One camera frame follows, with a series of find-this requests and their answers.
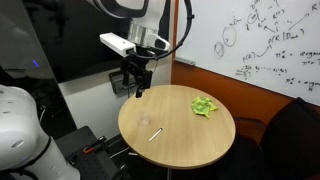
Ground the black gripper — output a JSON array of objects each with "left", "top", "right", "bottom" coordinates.
[{"left": 119, "top": 49, "right": 160, "bottom": 99}]

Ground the white pen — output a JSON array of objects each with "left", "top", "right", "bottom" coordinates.
[{"left": 148, "top": 126, "right": 164, "bottom": 143}]

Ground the black wire basket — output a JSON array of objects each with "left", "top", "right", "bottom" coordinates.
[{"left": 109, "top": 69, "right": 138, "bottom": 95}]

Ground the green crumpled cloth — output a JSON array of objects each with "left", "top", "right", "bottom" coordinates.
[{"left": 190, "top": 96, "right": 219, "bottom": 119}]

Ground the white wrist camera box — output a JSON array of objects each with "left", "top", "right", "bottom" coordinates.
[{"left": 99, "top": 32, "right": 138, "bottom": 58}]

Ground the white floor cable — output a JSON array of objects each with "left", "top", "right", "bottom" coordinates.
[{"left": 109, "top": 146, "right": 138, "bottom": 160}]

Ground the whiteboard with writing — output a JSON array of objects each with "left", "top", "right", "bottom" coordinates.
[{"left": 174, "top": 0, "right": 320, "bottom": 107}]

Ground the black perforated mounting board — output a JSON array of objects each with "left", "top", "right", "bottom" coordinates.
[{"left": 54, "top": 125, "right": 126, "bottom": 180}]

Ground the dark wall screen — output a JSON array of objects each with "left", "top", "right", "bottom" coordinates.
[{"left": 22, "top": 0, "right": 175, "bottom": 84}]

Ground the black office chair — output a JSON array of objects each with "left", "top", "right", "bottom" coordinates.
[{"left": 229, "top": 97, "right": 320, "bottom": 180}]

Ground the black orange clamp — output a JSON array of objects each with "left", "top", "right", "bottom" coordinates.
[{"left": 82, "top": 135, "right": 108, "bottom": 155}]

